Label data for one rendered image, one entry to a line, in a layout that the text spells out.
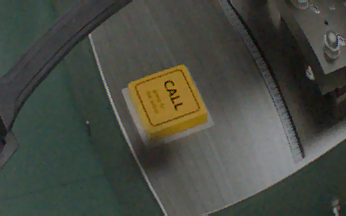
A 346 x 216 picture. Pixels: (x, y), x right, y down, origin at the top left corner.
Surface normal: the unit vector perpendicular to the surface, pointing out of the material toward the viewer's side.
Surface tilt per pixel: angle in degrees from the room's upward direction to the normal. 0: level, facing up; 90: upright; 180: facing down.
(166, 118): 0
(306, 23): 0
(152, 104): 0
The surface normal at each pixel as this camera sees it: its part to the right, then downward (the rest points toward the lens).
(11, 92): 0.51, -0.13
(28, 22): 0.00, -0.48
